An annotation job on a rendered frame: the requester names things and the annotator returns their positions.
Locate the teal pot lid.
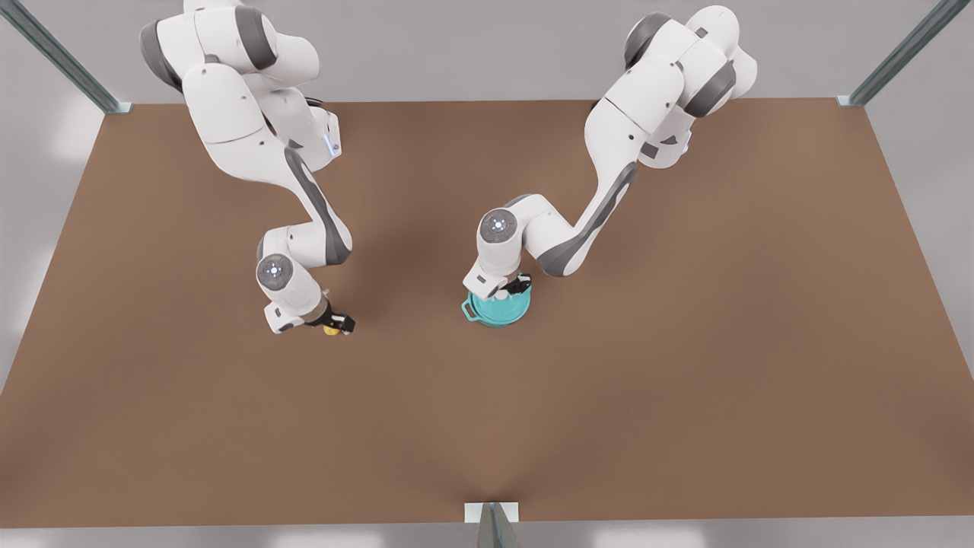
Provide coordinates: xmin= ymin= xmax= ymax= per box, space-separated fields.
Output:
xmin=470 ymin=288 xmax=533 ymax=322

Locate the teal pot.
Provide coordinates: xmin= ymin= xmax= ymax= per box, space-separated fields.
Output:
xmin=461 ymin=292 xmax=533 ymax=329

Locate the silver frame post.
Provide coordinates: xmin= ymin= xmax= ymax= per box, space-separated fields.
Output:
xmin=0 ymin=0 xmax=132 ymax=115
xmin=836 ymin=0 xmax=973 ymax=107
xmin=465 ymin=502 xmax=520 ymax=548

